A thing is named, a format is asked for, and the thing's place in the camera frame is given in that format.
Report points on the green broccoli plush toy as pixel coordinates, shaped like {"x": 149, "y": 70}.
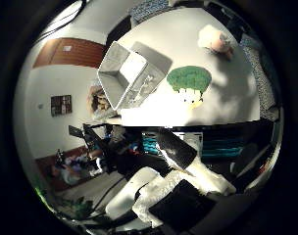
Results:
{"x": 188, "y": 78}

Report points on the pink pig plush toy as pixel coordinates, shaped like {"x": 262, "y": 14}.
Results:
{"x": 214, "y": 40}

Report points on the white rectangular container box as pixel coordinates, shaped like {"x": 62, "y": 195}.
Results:
{"x": 123, "y": 70}

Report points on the teal storage bins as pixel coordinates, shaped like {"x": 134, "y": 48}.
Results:
{"x": 221, "y": 148}

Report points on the green leafy plant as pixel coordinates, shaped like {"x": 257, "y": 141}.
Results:
{"x": 78, "y": 207}

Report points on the black tripod stand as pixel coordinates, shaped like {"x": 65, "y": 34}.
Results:
{"x": 90, "y": 137}

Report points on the white keyboard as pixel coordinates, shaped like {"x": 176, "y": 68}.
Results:
{"x": 145, "y": 9}

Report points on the dark framed wall picture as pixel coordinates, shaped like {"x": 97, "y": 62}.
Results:
{"x": 61, "y": 105}

